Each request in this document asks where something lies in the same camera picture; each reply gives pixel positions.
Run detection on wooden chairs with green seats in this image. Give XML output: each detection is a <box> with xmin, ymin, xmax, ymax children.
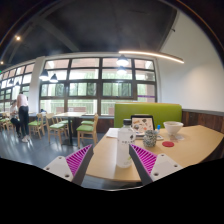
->
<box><xmin>0</xmin><ymin>112</ymin><xmax>100</xmax><ymax>148</ymax></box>

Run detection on white ceramic bowl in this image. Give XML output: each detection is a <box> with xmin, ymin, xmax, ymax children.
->
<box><xmin>162</xmin><ymin>120</ymin><xmax>185</xmax><ymax>137</ymax></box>

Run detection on flat round red coaster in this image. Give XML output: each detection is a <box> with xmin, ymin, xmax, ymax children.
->
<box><xmin>161</xmin><ymin>140</ymin><xmax>175</xmax><ymax>148</ymax></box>

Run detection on green upholstered bench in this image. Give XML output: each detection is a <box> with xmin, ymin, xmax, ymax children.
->
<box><xmin>113</xmin><ymin>102</ymin><xmax>183</xmax><ymax>129</ymax></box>

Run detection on clear plastic water bottle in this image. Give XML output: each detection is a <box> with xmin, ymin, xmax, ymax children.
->
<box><xmin>115</xmin><ymin>118</ymin><xmax>137</xmax><ymax>169</ymax></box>

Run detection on hanging pendant lamps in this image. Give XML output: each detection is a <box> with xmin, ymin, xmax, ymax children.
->
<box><xmin>38</xmin><ymin>54</ymin><xmax>130</xmax><ymax>84</ymax></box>

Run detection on person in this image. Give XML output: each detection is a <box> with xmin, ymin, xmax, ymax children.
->
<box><xmin>9</xmin><ymin>100</ymin><xmax>22</xmax><ymax>138</ymax></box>
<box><xmin>16</xmin><ymin>91</ymin><xmax>30</xmax><ymax>144</ymax></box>

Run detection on light wooden dining table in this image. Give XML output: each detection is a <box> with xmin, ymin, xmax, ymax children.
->
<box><xmin>53</xmin><ymin>111</ymin><xmax>88</xmax><ymax>147</ymax></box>

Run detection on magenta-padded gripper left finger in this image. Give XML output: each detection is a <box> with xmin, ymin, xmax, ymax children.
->
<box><xmin>43</xmin><ymin>143</ymin><xmax>96</xmax><ymax>187</ymax></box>

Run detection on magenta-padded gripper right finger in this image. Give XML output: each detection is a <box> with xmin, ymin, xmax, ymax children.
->
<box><xmin>128</xmin><ymin>143</ymin><xmax>184</xmax><ymax>187</ymax></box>

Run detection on long curved light bar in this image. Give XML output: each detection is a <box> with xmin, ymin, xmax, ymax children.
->
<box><xmin>118</xmin><ymin>49</ymin><xmax>185</xmax><ymax>64</ymax></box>

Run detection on white paper sheet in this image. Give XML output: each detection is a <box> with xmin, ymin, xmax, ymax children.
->
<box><xmin>105</xmin><ymin>127</ymin><xmax>120</xmax><ymax>139</ymax></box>

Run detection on flat book under tablet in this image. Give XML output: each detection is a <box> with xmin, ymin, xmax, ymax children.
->
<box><xmin>134</xmin><ymin>132</ymin><xmax>165</xmax><ymax>141</ymax></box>

